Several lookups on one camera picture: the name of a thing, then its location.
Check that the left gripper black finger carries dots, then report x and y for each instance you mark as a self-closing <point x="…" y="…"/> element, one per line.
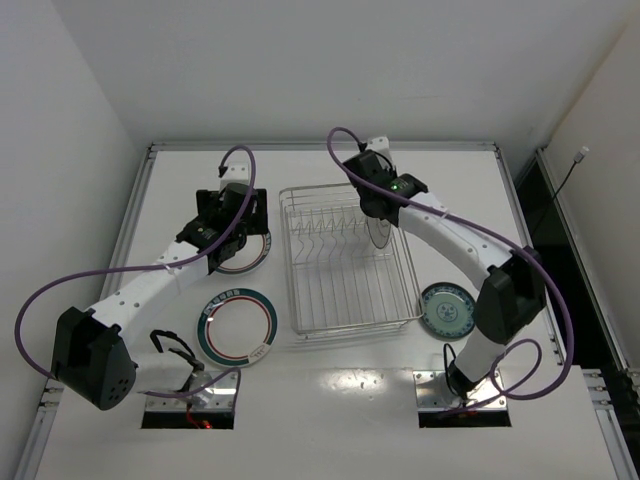
<point x="260" y="213"/>
<point x="224" y="252"/>

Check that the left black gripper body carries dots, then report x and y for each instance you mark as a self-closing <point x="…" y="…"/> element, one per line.
<point x="260" y="211"/>

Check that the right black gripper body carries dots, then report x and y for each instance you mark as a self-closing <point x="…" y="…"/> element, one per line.
<point x="377" y="210"/>

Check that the white plate grey rim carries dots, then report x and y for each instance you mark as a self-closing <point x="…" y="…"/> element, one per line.
<point x="379" y="231"/>

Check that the green red rim plate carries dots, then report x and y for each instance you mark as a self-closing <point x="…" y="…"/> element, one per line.
<point x="249" y="258"/>
<point x="237" y="328"/>

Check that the wire dish rack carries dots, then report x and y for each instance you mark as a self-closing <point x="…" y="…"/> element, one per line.
<point x="339" y="282"/>

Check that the blue patterned plate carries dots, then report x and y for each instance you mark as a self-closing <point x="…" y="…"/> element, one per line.
<point x="447" y="310"/>

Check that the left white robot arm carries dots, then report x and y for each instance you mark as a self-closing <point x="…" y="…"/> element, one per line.
<point x="91" y="354"/>

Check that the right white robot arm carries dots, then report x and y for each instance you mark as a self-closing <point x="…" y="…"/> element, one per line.
<point x="511" y="292"/>

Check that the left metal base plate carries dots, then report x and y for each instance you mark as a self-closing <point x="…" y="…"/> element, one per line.
<point x="205" y="392"/>

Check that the metal base plate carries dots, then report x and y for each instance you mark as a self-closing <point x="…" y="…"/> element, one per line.
<point x="205" y="392"/>
<point x="433" y="395"/>

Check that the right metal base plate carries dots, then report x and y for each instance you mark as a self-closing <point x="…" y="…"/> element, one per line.
<point x="433" y="395"/>

